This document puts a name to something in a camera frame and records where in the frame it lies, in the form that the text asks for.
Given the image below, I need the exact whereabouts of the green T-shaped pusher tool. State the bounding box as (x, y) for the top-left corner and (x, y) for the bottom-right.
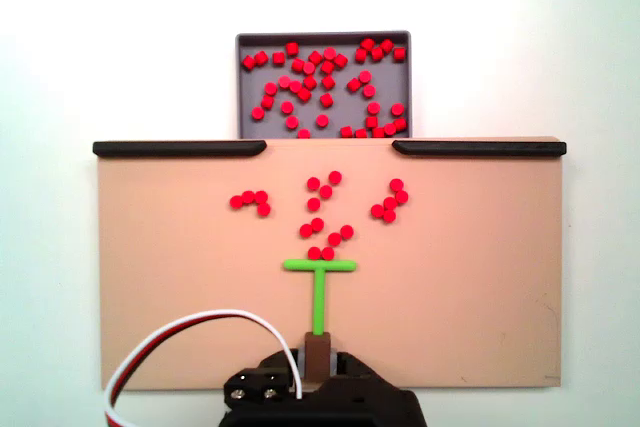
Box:
(282, 257), (358, 381)

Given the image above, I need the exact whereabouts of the pink flat board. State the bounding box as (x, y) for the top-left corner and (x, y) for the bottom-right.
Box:
(93, 135), (567, 391)

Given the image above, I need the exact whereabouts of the grey plastic tray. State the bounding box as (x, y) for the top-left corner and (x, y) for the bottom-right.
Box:
(235, 30), (413, 140)

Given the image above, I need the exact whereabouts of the red white black servo cable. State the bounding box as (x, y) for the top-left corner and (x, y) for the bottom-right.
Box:
(102, 309), (304, 427)

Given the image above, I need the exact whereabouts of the black foam rail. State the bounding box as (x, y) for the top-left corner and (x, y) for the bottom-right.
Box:
(391, 139), (568, 158)
(92, 140), (268, 159)

